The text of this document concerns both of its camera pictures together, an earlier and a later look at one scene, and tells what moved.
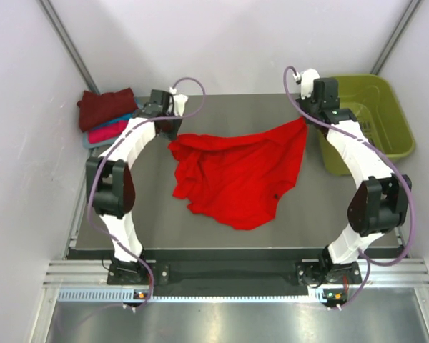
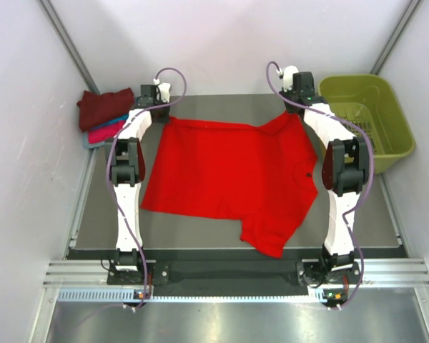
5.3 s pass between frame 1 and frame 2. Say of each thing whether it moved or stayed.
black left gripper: moved
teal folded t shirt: stayed
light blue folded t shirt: stayed
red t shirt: moved
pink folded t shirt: stayed
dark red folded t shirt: stayed
